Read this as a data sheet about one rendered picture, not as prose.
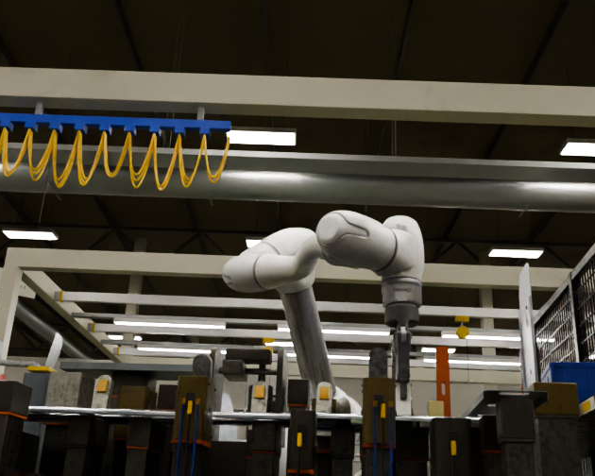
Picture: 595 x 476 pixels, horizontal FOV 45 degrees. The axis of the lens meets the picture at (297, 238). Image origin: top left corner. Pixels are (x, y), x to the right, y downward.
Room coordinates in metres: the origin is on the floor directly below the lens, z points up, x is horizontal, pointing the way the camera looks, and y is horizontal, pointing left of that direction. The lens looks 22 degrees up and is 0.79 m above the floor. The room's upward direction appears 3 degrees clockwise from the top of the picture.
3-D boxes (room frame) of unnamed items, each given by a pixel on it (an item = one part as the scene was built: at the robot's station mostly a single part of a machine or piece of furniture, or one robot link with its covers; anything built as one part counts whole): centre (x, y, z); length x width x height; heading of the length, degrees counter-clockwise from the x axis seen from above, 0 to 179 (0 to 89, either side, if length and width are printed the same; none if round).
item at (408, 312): (1.55, -0.24, 1.20); 0.08 x 0.07 x 0.09; 174
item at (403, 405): (1.54, -0.24, 1.05); 0.03 x 0.01 x 0.07; 84
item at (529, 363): (1.52, -0.50, 1.17); 0.12 x 0.01 x 0.34; 174
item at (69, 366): (1.96, 0.42, 1.16); 0.37 x 0.14 x 0.02; 84
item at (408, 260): (1.54, -0.23, 1.38); 0.13 x 0.11 x 0.16; 132
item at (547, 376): (1.76, -0.70, 1.09); 0.30 x 0.17 x 0.13; 168
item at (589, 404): (1.71, -0.69, 1.01); 0.90 x 0.22 x 0.03; 174
